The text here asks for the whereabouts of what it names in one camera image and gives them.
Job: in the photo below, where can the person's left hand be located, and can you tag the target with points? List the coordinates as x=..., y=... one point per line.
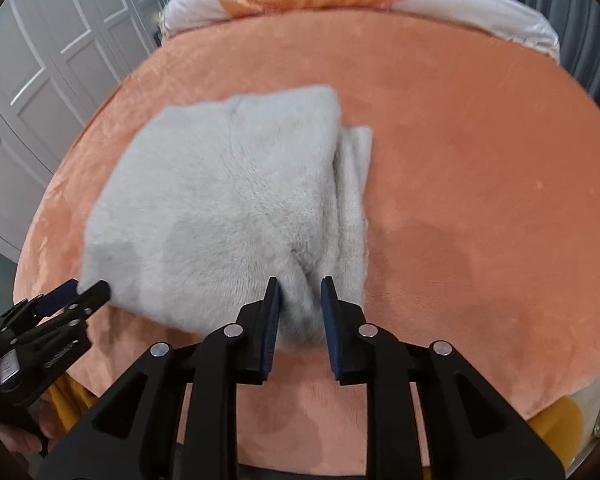
x=24, y=447

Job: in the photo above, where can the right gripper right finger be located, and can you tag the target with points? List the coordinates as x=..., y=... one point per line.
x=407, y=392

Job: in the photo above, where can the white pillow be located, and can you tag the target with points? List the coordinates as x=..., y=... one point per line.
x=508, y=20

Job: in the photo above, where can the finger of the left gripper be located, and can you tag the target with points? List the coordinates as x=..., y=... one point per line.
x=60, y=297
x=87, y=297

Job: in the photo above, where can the white panelled wardrobe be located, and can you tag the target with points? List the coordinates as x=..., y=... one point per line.
x=59, y=61

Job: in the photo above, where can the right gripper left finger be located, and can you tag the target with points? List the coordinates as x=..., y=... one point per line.
x=238, y=353

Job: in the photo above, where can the grey fleece garment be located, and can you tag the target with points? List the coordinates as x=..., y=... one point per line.
x=210, y=201

